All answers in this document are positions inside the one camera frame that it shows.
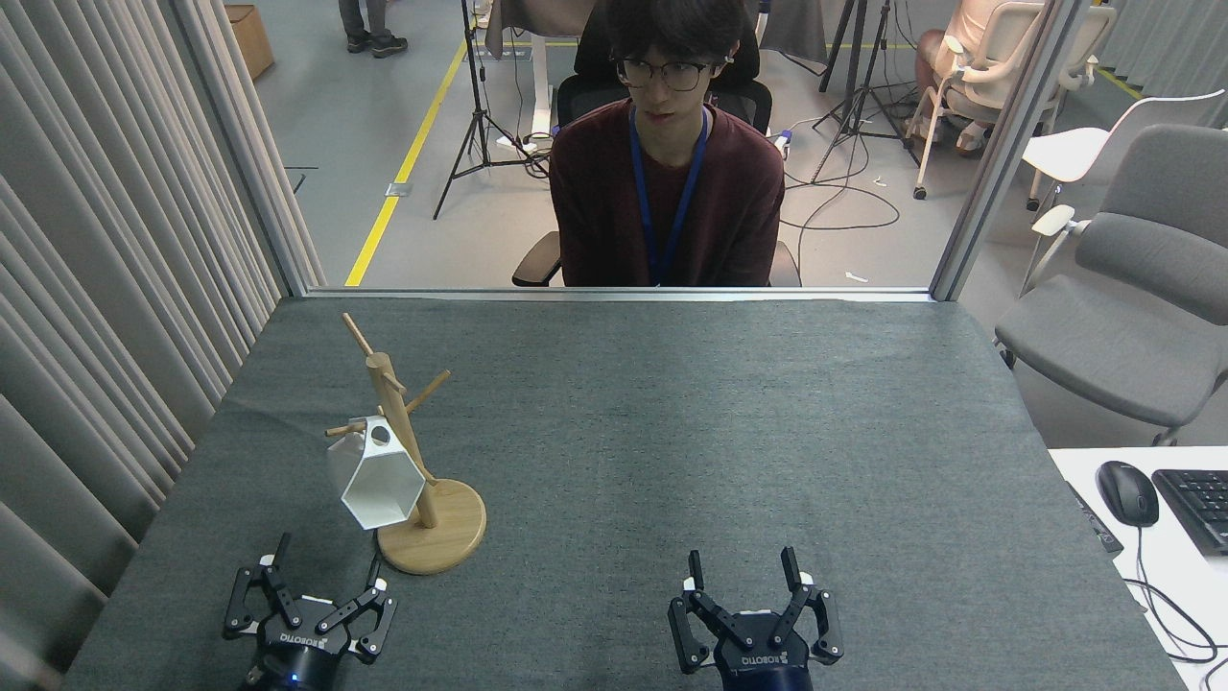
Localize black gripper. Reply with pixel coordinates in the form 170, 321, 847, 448
668, 547, 845, 691
223, 534, 398, 691

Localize white hexagonal cup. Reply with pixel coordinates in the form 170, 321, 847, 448
326, 416, 425, 532

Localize wooden cup rack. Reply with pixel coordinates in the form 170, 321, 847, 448
324, 313, 487, 576

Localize grey felt table cover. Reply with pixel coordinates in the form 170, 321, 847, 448
62, 296, 1186, 691

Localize flat black device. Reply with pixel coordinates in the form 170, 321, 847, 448
1067, 480, 1123, 554

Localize white desk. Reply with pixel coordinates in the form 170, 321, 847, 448
1048, 446, 1228, 691

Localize grey pleated curtain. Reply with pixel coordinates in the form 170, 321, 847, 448
1094, 0, 1228, 126
0, 0, 289, 691

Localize black computer mouse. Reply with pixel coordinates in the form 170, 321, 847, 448
1097, 461, 1160, 528

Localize black office chair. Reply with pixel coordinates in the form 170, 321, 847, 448
511, 0, 802, 287

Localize seated person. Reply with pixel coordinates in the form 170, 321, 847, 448
549, 0, 786, 287

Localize black keyboard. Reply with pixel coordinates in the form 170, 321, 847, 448
1151, 468, 1228, 558

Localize grey padded chair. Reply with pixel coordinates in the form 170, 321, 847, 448
994, 123, 1228, 447

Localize black tripod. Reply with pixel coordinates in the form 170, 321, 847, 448
434, 0, 550, 220
814, 0, 922, 179

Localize black rimmed glasses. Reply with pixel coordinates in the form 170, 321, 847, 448
614, 58, 735, 93

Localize white plastic chair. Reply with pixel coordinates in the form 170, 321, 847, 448
1022, 89, 1227, 212

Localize cardboard box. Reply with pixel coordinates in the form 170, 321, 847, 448
225, 5, 275, 80

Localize person in white chair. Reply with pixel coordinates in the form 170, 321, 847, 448
914, 0, 1004, 155

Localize standing person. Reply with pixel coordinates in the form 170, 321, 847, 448
336, 0, 409, 59

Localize white office chair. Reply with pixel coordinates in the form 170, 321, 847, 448
907, 0, 1119, 201

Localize silver table rail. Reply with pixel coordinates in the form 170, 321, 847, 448
305, 286, 933, 303

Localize blue lanyard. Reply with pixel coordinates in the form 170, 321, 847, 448
628, 104, 711, 287

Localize black mouse cable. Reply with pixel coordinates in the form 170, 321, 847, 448
1124, 526, 1228, 665

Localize silver frame post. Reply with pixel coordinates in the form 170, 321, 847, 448
929, 0, 1095, 302

